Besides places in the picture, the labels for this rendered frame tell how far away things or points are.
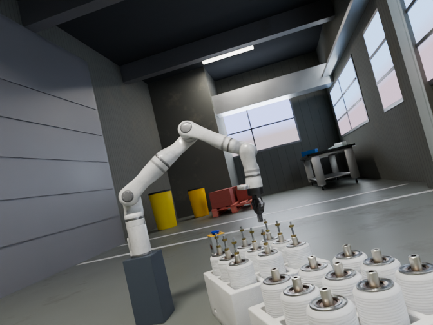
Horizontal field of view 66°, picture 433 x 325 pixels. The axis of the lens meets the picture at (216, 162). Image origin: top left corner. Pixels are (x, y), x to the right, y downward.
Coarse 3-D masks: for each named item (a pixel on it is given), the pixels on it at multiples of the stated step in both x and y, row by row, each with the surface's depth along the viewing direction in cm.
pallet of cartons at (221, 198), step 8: (216, 192) 626; (224, 192) 624; (232, 192) 662; (240, 192) 677; (216, 200) 626; (224, 200) 623; (232, 200) 630; (240, 200) 676; (248, 200) 672; (216, 208) 623; (224, 208) 619; (232, 208) 617; (240, 208) 667; (216, 216) 621
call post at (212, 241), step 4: (220, 236) 157; (208, 240) 162; (212, 240) 156; (220, 240) 157; (212, 244) 156; (216, 244) 156; (220, 244) 156; (212, 248) 158; (224, 248) 157; (212, 252) 159; (216, 252) 155
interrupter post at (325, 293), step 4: (320, 288) 68; (324, 288) 68; (328, 288) 67; (320, 292) 67; (324, 292) 67; (328, 292) 67; (324, 296) 67; (328, 296) 66; (324, 300) 67; (328, 300) 66; (332, 300) 67; (324, 304) 67; (328, 304) 66
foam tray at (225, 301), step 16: (208, 272) 145; (256, 272) 127; (288, 272) 118; (208, 288) 142; (224, 288) 117; (240, 288) 113; (256, 288) 112; (224, 304) 120; (240, 304) 110; (256, 304) 111; (224, 320) 125; (240, 320) 109
